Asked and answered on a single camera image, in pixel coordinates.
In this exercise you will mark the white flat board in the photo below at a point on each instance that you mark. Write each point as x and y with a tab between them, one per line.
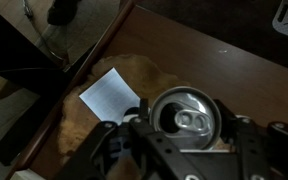
27	176

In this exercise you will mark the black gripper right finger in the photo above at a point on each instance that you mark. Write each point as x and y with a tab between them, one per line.
250	153

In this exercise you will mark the white paper slip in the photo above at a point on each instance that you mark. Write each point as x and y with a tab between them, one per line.
110	95

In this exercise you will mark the brown wooden coffee table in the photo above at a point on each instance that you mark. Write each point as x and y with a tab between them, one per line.
200	56

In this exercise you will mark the black metal table stand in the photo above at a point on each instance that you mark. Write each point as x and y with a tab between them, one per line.
10	50

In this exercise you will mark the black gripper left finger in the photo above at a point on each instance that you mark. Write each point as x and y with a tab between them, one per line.
84	160

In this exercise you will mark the silver drink can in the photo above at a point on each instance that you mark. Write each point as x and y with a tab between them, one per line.
185	113

